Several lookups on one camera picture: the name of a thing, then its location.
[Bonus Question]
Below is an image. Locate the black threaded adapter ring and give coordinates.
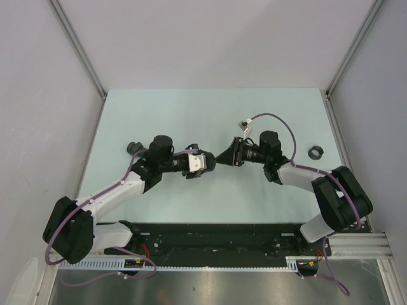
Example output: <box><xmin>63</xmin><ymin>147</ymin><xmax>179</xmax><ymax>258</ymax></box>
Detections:
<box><xmin>307</xmin><ymin>145</ymin><xmax>325</xmax><ymax>161</ymax></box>

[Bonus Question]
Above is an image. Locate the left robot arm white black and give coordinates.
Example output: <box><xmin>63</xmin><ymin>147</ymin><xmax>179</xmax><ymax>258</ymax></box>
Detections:
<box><xmin>43</xmin><ymin>135</ymin><xmax>216</xmax><ymax>266</ymax></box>

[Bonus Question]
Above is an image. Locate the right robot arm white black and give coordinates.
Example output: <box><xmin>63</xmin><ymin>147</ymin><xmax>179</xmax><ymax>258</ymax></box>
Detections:
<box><xmin>216</xmin><ymin>131</ymin><xmax>373</xmax><ymax>255</ymax></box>

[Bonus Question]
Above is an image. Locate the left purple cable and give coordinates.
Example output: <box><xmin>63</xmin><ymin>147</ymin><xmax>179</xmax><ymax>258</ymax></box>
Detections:
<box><xmin>44</xmin><ymin>149</ymin><xmax>198</xmax><ymax>287</ymax></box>

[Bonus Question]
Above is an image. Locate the black corrugated hose with nut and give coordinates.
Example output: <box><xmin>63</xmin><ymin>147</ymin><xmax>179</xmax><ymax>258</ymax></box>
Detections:
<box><xmin>127</xmin><ymin>140</ymin><xmax>150</xmax><ymax>156</ymax></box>

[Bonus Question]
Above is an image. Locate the aluminium extrusion rail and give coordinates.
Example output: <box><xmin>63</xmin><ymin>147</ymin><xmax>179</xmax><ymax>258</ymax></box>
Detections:
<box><xmin>328</xmin><ymin>233</ymin><xmax>393</xmax><ymax>260</ymax></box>

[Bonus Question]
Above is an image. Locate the left aluminium frame post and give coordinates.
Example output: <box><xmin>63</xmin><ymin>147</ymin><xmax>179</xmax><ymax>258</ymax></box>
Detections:
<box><xmin>47</xmin><ymin>0</ymin><xmax>107</xmax><ymax>99</ymax></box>

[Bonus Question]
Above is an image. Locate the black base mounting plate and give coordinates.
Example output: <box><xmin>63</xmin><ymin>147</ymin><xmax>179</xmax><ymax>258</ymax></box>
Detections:
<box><xmin>101</xmin><ymin>221</ymin><xmax>373</xmax><ymax>269</ymax></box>

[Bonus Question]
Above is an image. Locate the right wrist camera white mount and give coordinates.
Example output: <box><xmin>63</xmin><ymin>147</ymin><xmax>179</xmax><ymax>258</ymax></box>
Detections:
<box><xmin>238</xmin><ymin>118</ymin><xmax>252</xmax><ymax>140</ymax></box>

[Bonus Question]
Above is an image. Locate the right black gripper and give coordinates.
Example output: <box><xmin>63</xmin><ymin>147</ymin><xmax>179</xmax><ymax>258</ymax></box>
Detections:
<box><xmin>214</xmin><ymin>136</ymin><xmax>269</xmax><ymax>166</ymax></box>

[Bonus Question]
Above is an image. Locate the grey slotted cable duct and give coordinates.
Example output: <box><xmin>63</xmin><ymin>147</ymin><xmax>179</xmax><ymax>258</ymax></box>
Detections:
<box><xmin>59</xmin><ymin>256</ymin><xmax>301</xmax><ymax>273</ymax></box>

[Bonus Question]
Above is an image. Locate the aluminium frame post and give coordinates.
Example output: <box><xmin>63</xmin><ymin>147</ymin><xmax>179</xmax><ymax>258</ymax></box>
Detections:
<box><xmin>47</xmin><ymin>0</ymin><xmax>107</xmax><ymax>99</ymax></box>
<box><xmin>326</xmin><ymin>0</ymin><xmax>385</xmax><ymax>96</ymax></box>

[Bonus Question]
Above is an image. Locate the right aluminium frame post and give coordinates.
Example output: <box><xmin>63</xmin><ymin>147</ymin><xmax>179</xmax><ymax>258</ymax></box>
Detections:
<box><xmin>326</xmin><ymin>0</ymin><xmax>385</xmax><ymax>96</ymax></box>

